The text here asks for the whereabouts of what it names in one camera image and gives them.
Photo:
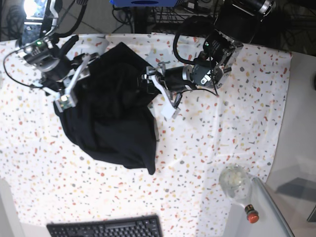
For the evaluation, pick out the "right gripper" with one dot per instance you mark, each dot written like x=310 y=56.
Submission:
x=50 y=59

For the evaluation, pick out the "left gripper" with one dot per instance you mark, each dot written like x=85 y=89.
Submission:
x=176 y=79

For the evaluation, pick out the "black t-shirt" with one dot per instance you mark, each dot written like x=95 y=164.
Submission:
x=112 y=121

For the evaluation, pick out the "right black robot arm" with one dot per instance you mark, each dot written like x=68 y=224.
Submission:
x=43 y=19

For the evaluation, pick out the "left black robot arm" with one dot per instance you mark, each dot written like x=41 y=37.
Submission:
x=236 y=24

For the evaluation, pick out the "blue box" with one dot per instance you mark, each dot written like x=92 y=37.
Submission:
x=146 y=3

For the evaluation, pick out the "terrazzo pattern tablecloth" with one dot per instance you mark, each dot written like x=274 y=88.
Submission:
x=54 y=181

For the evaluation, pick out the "clear bottle orange cap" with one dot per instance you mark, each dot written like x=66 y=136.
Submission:
x=236 y=184

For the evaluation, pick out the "black computer keyboard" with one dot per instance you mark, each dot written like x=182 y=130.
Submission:
x=145 y=226

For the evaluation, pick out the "black wire rack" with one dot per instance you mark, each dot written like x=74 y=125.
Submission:
x=169 y=14

